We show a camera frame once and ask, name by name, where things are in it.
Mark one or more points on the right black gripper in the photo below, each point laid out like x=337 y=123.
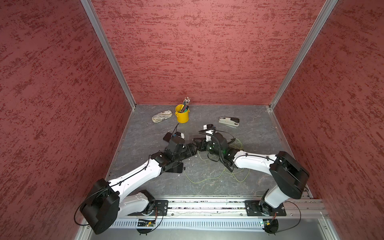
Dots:
x=202 y=142

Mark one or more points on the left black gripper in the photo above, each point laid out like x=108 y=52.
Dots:
x=190 y=149

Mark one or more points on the pink-edged smartphone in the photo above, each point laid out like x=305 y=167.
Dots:
x=178 y=168

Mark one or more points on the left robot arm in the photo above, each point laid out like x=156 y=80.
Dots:
x=108 y=200

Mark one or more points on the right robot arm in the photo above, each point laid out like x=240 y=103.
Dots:
x=289 y=175

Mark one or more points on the yellow pen cup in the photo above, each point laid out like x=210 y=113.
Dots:
x=182 y=113

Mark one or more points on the white black stapler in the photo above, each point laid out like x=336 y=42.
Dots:
x=229 y=121

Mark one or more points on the pens in cup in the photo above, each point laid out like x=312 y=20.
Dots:
x=185 y=104

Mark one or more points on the patterned pencil pouch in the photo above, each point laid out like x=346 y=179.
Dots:
x=162 y=116

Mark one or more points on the left circuit board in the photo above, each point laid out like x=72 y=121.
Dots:
x=146 y=223

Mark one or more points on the circuit board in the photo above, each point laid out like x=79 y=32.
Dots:
x=146 y=223
x=267 y=223

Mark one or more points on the right circuit board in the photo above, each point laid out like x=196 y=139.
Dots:
x=267 y=223

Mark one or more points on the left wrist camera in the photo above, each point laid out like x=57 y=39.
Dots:
x=178 y=134

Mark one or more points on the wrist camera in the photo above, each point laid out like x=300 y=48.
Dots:
x=208 y=131
x=178 y=134

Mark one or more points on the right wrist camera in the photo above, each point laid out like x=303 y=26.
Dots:
x=208 y=131

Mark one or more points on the aluminium front rail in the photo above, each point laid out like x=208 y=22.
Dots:
x=234 y=207

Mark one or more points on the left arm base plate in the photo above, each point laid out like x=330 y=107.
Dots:
x=162 y=207

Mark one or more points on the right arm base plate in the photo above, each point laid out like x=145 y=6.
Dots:
x=252 y=208

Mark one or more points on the white vented cable duct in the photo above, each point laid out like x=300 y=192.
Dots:
x=193 y=224

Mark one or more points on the left aluminium corner post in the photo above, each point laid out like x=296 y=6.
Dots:
x=97 y=26

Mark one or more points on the aluminium corner post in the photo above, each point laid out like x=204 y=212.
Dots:
x=97 y=26
x=321 y=19

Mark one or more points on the right aluminium corner post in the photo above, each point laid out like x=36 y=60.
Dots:
x=321 y=19

